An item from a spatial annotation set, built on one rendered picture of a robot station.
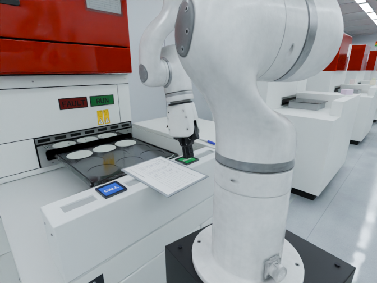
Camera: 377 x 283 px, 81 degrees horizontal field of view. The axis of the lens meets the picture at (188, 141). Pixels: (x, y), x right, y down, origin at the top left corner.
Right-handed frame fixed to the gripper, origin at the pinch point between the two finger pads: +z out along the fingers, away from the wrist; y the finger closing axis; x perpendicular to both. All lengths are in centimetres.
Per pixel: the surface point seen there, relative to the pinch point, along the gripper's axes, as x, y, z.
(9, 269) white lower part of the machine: -48, -68, 42
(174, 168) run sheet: -7.5, 1.2, 3.2
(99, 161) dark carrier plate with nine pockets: -14.6, -35.0, 2.1
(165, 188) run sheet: -16.8, 8.1, 4.6
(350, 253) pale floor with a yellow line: 123, 19, 106
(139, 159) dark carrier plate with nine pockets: -2.1, -26.6, 3.9
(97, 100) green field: -2, -54, -23
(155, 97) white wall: 143, -205, -31
